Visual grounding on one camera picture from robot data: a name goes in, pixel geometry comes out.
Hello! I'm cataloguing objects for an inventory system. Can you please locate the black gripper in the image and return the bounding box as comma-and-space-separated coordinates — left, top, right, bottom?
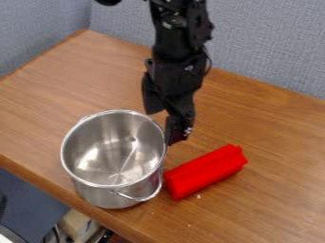
140, 50, 209, 146

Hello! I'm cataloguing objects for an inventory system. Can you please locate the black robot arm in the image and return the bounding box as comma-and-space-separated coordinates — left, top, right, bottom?
140, 0, 213, 145

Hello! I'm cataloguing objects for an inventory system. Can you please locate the metal pot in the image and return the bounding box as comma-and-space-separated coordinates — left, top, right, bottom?
60, 110, 165, 209

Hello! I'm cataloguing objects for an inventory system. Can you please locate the red block object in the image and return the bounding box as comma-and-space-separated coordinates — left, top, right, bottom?
163, 144, 247, 200

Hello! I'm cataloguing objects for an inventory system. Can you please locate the beige box under table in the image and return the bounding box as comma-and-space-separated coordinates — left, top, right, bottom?
58, 210, 105, 243

